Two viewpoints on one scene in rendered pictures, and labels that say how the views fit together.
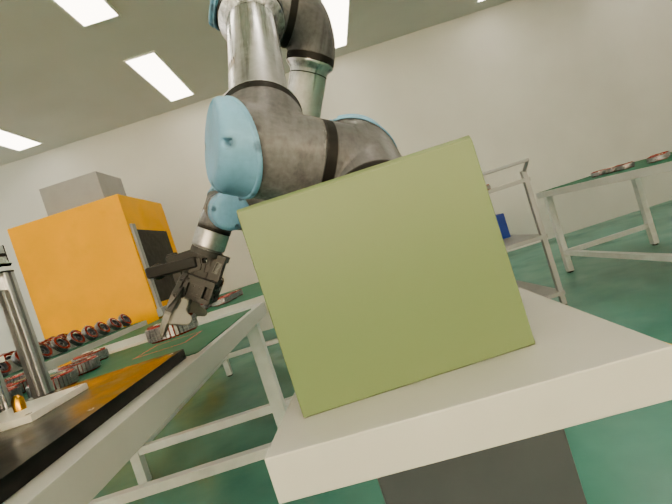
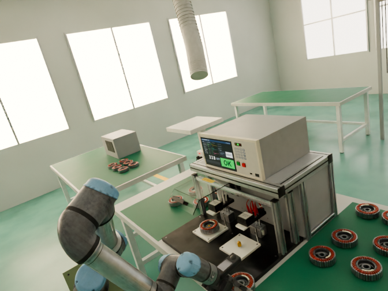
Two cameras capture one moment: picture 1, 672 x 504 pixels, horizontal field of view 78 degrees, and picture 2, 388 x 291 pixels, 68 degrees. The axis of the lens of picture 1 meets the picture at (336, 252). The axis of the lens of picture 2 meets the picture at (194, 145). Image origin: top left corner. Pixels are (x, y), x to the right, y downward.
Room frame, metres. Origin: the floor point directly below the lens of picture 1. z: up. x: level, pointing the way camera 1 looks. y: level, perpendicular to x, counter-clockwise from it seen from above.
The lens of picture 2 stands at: (1.73, -0.17, 1.74)
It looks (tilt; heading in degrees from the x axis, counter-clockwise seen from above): 17 degrees down; 147
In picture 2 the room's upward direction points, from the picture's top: 13 degrees counter-clockwise
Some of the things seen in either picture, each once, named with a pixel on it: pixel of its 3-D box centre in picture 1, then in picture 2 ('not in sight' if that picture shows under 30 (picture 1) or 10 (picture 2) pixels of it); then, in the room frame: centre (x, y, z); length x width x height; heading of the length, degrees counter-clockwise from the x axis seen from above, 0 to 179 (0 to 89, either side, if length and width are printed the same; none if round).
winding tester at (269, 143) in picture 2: not in sight; (252, 142); (0.62, 0.93, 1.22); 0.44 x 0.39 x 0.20; 0
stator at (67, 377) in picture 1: (53, 383); (321, 256); (1.06, 0.79, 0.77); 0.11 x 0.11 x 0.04
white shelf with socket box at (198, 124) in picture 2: not in sight; (199, 147); (-0.30, 1.19, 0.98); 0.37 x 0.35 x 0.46; 0
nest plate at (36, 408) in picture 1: (21, 413); (239, 246); (0.73, 0.61, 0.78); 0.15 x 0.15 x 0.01; 0
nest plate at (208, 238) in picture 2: not in sight; (210, 230); (0.48, 0.61, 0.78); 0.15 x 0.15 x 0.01; 0
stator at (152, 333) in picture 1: (172, 327); (241, 284); (0.94, 0.41, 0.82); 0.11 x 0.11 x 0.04
